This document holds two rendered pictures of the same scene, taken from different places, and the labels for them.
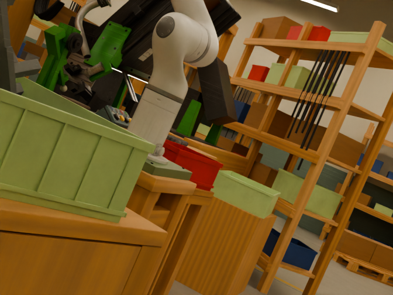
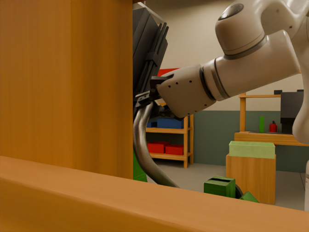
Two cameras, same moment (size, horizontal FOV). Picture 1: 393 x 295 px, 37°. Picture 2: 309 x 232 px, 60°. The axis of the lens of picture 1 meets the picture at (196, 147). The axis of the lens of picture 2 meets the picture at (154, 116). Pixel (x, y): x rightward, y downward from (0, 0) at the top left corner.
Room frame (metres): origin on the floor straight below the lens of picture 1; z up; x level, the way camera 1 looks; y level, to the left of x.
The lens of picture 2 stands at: (2.29, 1.20, 1.33)
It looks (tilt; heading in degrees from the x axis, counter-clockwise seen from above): 2 degrees down; 277
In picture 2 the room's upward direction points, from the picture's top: straight up
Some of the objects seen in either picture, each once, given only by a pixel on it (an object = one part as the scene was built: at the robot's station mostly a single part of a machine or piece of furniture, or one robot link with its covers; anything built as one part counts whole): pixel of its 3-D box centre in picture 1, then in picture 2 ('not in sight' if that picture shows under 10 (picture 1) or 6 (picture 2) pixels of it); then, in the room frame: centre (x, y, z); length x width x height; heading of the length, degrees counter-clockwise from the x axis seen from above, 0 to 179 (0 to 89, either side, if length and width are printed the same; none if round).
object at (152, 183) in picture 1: (132, 166); not in sight; (1.81, 0.16, 0.83); 0.32 x 0.32 x 0.04; 69
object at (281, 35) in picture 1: (276, 137); not in sight; (5.78, -0.67, 1.19); 2.30 x 0.55 x 2.39; 23
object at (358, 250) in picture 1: (372, 258); not in sight; (8.56, -2.96, 0.22); 1.20 x 0.80 x 0.44; 112
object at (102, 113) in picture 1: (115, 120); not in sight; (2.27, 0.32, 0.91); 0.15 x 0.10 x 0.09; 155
